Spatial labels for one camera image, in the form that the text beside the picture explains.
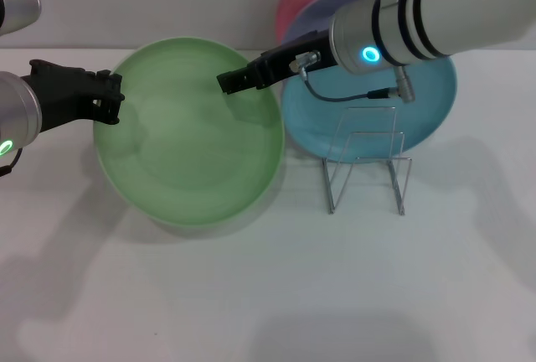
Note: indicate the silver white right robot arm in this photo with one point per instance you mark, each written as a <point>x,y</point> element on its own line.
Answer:
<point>439,14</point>

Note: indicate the green round plate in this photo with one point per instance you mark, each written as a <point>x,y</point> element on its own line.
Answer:
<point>188,156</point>

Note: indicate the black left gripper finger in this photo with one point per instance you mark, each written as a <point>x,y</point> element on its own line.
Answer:
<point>109,83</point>
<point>109,110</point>

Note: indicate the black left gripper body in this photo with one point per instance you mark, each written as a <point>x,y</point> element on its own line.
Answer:
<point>63,94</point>

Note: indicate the purple round plate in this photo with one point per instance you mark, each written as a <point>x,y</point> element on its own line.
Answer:
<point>312,22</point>

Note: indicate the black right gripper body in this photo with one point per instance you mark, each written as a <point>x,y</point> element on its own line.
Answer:
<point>289,58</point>

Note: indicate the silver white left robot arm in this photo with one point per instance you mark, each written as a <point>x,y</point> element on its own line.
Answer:
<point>17,115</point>

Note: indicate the teal blue round plate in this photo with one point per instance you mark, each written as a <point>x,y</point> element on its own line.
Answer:
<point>427,102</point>

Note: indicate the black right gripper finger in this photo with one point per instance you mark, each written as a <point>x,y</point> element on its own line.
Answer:
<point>238,81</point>

